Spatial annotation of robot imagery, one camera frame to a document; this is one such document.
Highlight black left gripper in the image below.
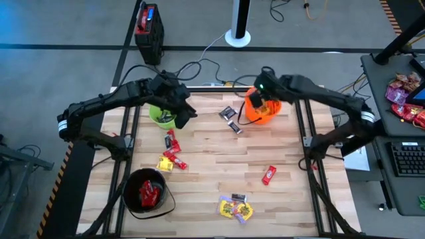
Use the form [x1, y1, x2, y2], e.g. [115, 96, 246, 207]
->
[151, 73, 199, 130]

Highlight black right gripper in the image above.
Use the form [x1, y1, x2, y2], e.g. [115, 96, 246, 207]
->
[248, 68, 283, 110]

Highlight yellow Sour Patch Kids pouch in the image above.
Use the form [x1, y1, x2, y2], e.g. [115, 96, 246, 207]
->
[155, 155, 175, 173]
[216, 195, 238, 219]
[254, 104, 278, 118]
[233, 201, 256, 225]

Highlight purple candy wrapper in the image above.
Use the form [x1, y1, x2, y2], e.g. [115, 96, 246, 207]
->
[384, 86, 410, 106]

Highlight red candy wrapper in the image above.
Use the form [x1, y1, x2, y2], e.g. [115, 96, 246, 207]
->
[412, 110, 425, 129]
[390, 103, 415, 123]

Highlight brown candy wrappers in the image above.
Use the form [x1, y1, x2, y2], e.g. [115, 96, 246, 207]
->
[387, 71, 422, 93]

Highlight orange pumpkin bucket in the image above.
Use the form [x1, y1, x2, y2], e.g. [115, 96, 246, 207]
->
[237, 86, 283, 126]

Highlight green plastic bucket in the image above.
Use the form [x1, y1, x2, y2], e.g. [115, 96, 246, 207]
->
[148, 104, 179, 131]

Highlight red black power station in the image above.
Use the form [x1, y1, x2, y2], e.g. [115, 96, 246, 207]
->
[133, 1, 166, 66]

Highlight black plastic bucket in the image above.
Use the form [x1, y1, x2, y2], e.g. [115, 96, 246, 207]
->
[121, 167, 177, 220]

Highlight black desk beam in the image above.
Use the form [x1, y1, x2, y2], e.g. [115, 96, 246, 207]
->
[340, 124, 386, 157]

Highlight white paper sheet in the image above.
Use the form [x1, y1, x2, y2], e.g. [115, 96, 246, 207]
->
[343, 142, 371, 172]

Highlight black hazard-striped platform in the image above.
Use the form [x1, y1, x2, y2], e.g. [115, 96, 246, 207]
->
[35, 106, 107, 239]

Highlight black stand pole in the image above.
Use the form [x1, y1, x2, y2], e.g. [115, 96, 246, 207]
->
[374, 13, 425, 66]

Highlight black tablet blue screen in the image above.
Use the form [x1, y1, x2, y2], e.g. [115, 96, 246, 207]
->
[405, 81, 425, 107]

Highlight black keyboard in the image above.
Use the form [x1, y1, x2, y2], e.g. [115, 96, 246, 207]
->
[388, 141, 425, 179]

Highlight dark grey desk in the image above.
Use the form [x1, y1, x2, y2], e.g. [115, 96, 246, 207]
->
[371, 135, 425, 217]

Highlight white pedestal stand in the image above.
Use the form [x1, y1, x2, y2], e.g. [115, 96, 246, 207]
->
[224, 0, 252, 48]

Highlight white floor cable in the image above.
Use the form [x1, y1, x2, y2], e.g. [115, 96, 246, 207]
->
[198, 31, 227, 64]

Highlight black looped floor cable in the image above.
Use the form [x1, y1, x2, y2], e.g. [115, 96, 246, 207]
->
[269, 0, 293, 23]

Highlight black cable bundle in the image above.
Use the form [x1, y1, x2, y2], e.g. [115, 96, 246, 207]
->
[331, 72, 376, 120]

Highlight yellow floor cable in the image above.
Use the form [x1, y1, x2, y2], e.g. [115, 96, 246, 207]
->
[303, 0, 330, 21]

